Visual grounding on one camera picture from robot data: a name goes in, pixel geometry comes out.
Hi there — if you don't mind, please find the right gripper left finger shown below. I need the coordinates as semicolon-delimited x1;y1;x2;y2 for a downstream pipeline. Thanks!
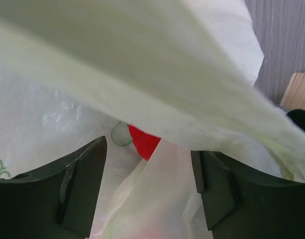
0;136;107;239

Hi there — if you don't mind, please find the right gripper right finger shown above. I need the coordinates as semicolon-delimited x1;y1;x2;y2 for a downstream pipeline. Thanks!
191;151;305;239

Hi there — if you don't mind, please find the pale green plastic bag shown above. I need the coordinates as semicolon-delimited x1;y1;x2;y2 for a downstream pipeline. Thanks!
0;0;305;239

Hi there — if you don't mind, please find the fake red fruit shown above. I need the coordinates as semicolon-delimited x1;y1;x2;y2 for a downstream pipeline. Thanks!
128;125;161;161

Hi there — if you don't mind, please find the wooden clothes rack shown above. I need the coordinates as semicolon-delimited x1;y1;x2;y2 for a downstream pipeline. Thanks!
280;72;305;110

